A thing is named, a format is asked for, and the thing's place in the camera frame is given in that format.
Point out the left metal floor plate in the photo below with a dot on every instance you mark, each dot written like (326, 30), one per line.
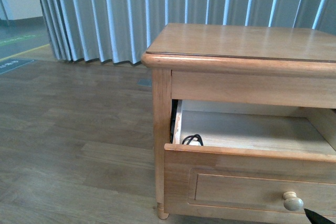
(145, 82)

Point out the round cream drawer knob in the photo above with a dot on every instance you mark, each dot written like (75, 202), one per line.
(291, 201)

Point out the wooden drawer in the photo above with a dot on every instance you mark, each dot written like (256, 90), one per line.
(252, 154)

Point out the light wooden nightstand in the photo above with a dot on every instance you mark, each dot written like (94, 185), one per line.
(235, 64)

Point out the grey pleated curtain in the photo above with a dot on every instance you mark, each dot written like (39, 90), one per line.
(121, 30)

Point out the white charger with black cable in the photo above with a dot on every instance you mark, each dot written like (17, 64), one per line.
(195, 140)

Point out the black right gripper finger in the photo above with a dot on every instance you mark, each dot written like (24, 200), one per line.
(316, 218)

